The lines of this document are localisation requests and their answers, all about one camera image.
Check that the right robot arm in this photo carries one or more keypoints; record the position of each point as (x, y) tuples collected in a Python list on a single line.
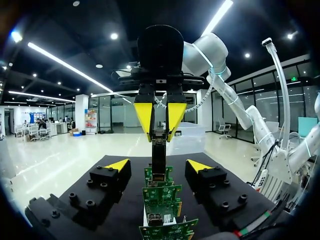
[(215, 52)]

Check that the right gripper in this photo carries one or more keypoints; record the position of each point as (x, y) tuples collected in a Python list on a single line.
[(160, 50)]

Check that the green circuit board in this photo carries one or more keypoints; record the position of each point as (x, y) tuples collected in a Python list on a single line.
[(162, 197), (170, 228), (168, 175)]

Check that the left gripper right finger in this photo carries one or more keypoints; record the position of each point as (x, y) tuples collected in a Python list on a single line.
[(215, 192)]

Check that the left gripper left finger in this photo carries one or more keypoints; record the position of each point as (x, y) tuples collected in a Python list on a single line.
[(105, 192)]

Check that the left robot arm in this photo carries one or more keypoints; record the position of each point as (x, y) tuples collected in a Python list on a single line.
[(303, 147)]

